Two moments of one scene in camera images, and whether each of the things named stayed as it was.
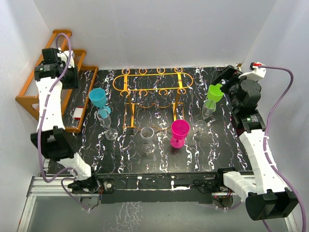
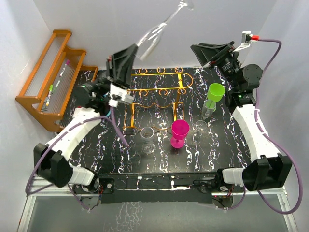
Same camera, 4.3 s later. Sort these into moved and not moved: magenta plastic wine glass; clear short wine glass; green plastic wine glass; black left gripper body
Moved: black left gripper body
Not moved: magenta plastic wine glass; clear short wine glass; green plastic wine glass
